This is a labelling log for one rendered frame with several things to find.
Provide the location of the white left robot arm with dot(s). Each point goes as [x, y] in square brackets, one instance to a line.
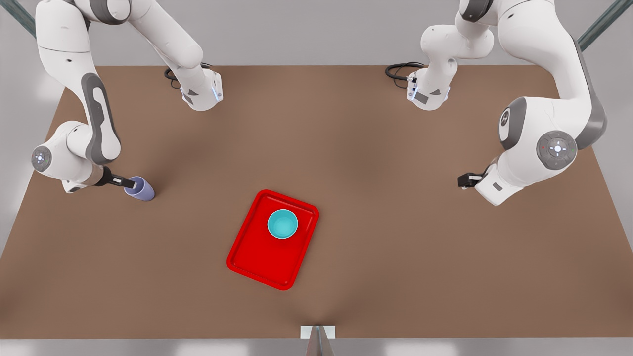
[539, 123]

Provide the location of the silver frame post with foot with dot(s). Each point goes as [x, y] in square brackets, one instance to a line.
[317, 341]

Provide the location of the teal bowl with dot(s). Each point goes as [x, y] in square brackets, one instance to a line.
[283, 224]

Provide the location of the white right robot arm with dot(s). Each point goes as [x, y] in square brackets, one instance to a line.
[59, 54]

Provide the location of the red tray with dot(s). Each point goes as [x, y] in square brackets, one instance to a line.
[262, 257]

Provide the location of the purple cup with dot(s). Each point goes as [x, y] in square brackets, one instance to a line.
[142, 191]

